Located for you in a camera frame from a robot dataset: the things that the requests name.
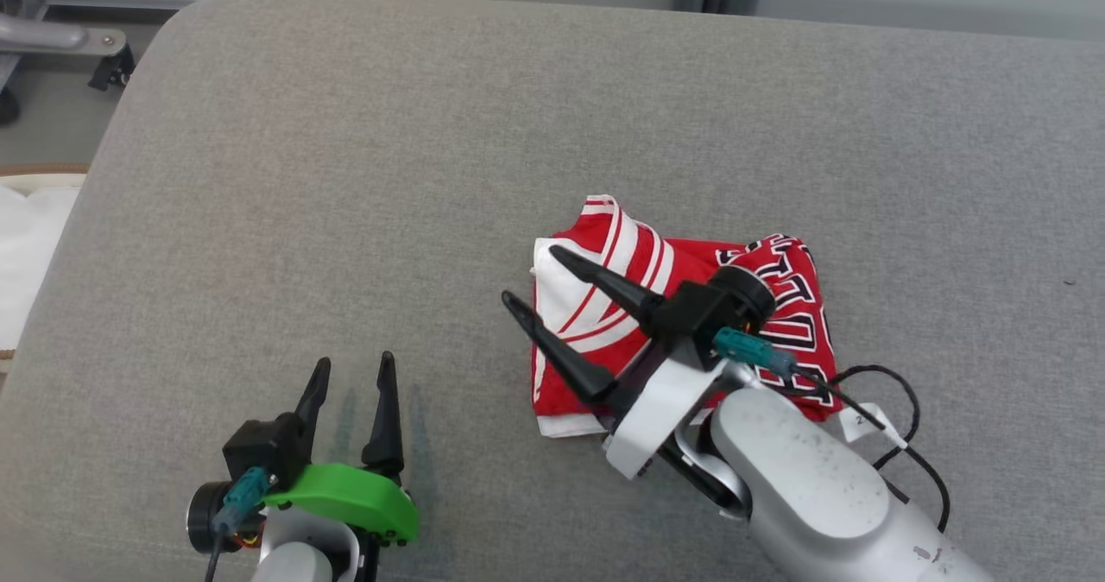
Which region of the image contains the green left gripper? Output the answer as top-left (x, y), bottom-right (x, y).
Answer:
top-left (262, 351), bottom-right (422, 548)

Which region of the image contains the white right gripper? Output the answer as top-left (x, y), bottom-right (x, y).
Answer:
top-left (501, 244), bottom-right (728, 482)

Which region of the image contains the red basketball jersey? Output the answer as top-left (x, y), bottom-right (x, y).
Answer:
top-left (528, 194), bottom-right (843, 439)

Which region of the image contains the grey metal stand with casters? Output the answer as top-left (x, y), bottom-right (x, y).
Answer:
top-left (0, 0), bottom-right (136, 125)

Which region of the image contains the teal left cable connector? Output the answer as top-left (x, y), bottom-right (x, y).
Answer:
top-left (212, 467), bottom-right (270, 538)

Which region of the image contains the teal cable connector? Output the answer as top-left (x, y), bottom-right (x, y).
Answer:
top-left (713, 326), bottom-right (799, 377)
top-left (212, 467), bottom-right (270, 538)

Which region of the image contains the teal right cable connector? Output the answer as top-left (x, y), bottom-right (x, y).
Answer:
top-left (713, 326), bottom-right (799, 377)

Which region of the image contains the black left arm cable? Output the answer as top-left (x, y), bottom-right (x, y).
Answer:
top-left (204, 526), bottom-right (227, 582)

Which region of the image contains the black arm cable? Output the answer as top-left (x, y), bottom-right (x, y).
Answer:
top-left (790, 364), bottom-right (952, 535)
top-left (204, 526), bottom-right (227, 582)

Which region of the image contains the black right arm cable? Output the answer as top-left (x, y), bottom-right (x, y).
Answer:
top-left (790, 364), bottom-right (952, 535)

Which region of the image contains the white printed cable label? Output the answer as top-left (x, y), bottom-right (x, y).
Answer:
top-left (837, 402), bottom-right (909, 452)

